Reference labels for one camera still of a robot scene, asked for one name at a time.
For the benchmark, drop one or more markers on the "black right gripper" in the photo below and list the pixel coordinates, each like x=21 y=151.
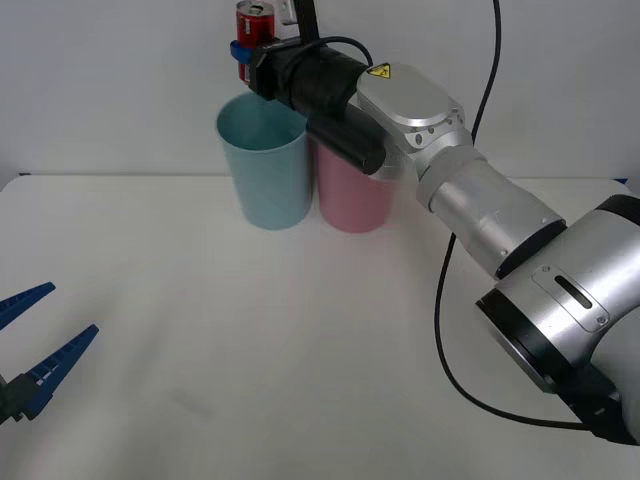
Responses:
x=272 y=70

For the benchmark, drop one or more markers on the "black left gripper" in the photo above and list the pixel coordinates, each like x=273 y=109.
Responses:
x=7 y=400

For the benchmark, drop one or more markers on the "red drink can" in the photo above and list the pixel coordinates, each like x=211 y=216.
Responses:
x=255 y=27

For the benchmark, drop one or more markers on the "silver and black right arm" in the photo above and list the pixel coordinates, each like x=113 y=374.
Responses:
x=480 y=200

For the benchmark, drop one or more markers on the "pale blue plastic bin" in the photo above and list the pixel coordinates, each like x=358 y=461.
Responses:
x=270 y=185

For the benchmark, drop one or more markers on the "pink plastic bin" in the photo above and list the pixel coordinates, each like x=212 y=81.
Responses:
x=350 y=200

